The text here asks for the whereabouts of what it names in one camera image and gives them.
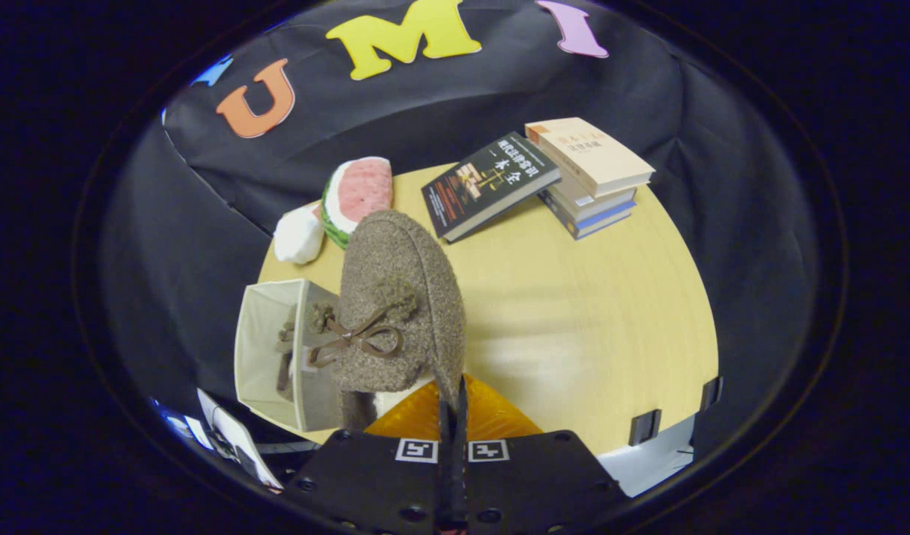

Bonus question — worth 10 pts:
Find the grey fabric storage box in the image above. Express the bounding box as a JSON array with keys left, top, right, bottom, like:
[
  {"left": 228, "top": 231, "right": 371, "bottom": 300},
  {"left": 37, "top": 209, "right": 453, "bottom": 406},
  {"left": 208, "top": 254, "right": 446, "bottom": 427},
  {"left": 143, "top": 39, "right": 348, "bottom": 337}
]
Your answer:
[{"left": 234, "top": 279, "right": 346, "bottom": 433}]

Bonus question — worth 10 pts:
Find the watermelon slice plush toy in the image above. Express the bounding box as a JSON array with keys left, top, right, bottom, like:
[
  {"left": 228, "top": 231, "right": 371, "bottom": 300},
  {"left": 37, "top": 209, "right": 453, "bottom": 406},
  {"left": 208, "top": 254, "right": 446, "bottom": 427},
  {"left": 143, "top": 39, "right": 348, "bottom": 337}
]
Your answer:
[{"left": 320, "top": 156, "right": 394, "bottom": 250}]

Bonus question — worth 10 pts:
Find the white flat board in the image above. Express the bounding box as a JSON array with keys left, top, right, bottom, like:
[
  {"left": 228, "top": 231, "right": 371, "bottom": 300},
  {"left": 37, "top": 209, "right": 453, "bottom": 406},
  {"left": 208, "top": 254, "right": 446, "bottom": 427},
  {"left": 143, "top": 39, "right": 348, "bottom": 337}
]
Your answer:
[{"left": 196, "top": 388, "right": 285, "bottom": 491}]

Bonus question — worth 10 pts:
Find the black cover book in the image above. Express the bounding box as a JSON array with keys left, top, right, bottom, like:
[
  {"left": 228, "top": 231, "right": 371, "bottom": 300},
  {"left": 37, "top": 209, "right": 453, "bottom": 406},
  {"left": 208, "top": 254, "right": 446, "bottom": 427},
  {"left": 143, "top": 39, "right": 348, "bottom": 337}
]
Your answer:
[{"left": 421, "top": 132, "right": 562, "bottom": 244}]

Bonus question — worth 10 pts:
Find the white plush toy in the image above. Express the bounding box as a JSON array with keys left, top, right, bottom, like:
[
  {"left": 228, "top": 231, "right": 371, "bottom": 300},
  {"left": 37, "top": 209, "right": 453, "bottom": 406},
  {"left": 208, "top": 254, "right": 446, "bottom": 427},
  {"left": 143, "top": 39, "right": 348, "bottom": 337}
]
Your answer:
[{"left": 273, "top": 204, "right": 326, "bottom": 266}]

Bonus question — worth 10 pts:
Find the blue cover book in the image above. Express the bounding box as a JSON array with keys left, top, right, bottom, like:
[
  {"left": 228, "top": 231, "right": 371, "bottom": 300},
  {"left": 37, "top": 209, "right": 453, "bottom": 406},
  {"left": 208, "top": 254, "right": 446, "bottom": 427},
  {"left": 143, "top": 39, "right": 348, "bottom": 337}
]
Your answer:
[{"left": 539, "top": 192, "right": 637, "bottom": 241}]

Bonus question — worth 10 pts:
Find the blue printed packet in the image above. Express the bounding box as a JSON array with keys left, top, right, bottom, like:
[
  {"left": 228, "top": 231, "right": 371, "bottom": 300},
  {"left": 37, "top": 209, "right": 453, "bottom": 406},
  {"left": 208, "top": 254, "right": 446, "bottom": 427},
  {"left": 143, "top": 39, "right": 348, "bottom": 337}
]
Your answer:
[{"left": 152, "top": 400, "right": 204, "bottom": 448}]

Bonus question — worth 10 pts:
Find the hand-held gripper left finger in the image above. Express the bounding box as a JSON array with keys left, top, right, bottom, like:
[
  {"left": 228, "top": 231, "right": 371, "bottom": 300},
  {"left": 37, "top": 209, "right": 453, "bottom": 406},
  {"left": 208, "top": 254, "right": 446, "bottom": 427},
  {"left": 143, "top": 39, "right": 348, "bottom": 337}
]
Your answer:
[{"left": 284, "top": 380, "right": 454, "bottom": 535}]

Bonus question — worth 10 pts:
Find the brown fuzzy shoe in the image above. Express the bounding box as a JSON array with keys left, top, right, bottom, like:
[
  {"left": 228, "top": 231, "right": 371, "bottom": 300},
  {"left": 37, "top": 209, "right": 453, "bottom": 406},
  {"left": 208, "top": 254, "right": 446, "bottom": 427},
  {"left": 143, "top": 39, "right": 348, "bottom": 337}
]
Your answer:
[
  {"left": 275, "top": 303, "right": 301, "bottom": 395},
  {"left": 306, "top": 210, "right": 467, "bottom": 432}
]

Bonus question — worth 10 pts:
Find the grey cover book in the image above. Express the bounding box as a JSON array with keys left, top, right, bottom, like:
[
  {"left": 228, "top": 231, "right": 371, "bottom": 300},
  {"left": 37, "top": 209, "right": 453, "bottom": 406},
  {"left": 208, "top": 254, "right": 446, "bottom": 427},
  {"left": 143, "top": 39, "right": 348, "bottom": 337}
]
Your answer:
[{"left": 546, "top": 175, "right": 639, "bottom": 221}]

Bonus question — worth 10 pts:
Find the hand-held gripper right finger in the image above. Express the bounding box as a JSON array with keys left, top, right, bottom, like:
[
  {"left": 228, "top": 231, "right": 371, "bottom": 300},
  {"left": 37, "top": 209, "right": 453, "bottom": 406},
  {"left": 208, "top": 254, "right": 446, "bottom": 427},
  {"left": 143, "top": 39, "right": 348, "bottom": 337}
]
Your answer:
[{"left": 454, "top": 374, "right": 631, "bottom": 535}]

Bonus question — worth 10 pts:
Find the tan cover book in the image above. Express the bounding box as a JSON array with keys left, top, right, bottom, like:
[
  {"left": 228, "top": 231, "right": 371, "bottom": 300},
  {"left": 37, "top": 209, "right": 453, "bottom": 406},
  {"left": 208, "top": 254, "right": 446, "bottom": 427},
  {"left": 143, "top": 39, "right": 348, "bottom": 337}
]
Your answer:
[{"left": 524, "top": 117, "right": 656, "bottom": 198}]

